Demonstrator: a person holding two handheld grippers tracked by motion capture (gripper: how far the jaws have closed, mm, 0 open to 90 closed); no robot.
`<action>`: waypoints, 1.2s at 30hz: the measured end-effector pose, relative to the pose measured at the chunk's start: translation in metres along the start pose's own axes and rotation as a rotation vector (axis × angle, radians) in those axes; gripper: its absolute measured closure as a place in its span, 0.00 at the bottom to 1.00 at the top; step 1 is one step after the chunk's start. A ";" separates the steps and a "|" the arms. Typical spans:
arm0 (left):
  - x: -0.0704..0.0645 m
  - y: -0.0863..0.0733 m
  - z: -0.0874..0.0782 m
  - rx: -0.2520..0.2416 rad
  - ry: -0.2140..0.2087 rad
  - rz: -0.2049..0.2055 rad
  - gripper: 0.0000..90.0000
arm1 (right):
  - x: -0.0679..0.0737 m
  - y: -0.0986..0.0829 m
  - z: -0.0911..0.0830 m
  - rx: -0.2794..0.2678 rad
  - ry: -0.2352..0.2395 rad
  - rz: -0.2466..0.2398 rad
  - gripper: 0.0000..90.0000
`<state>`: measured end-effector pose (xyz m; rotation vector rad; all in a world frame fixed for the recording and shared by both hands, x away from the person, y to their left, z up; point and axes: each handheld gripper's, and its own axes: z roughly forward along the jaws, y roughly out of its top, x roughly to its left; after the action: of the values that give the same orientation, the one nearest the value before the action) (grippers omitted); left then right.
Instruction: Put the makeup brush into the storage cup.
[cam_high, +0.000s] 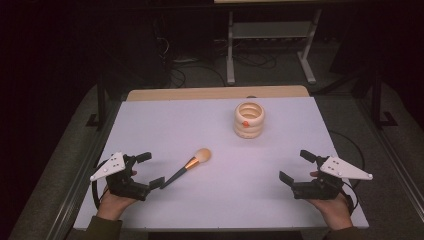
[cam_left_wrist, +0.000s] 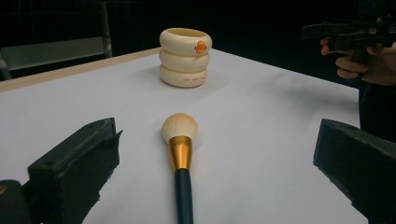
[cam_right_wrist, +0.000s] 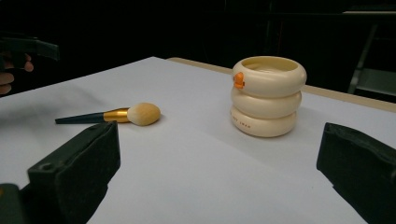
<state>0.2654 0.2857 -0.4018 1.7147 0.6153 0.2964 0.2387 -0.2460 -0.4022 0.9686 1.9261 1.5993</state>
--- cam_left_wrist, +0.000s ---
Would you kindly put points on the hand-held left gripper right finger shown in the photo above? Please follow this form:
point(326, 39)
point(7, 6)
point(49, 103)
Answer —
point(361, 161)

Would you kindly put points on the grey metal stand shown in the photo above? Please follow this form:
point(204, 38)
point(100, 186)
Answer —
point(53, 51)

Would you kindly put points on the wooden spoon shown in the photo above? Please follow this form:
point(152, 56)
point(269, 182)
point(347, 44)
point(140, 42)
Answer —
point(183, 186)

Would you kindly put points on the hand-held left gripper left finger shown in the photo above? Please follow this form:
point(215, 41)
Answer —
point(74, 168)

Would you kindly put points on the cream ringed cup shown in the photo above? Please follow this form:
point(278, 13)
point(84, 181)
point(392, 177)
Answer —
point(183, 59)

